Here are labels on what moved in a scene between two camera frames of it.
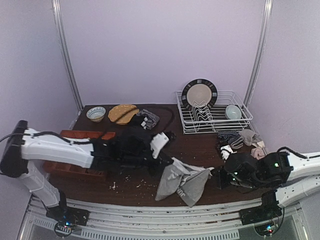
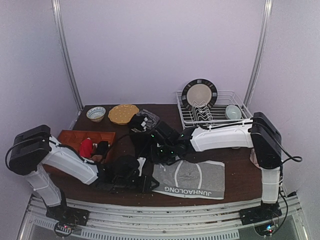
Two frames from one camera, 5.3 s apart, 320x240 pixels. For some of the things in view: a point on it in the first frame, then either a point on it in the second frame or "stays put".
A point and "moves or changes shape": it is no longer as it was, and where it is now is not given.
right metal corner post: (268, 13) stays put
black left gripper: (155, 164) → (146, 184)
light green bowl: (232, 112) stays put
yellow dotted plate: (122, 114) stays put
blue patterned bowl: (96, 114) stays put
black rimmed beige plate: (199, 92) stays put
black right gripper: (223, 180) → (139, 121)
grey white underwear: (189, 181) moves or changes shape
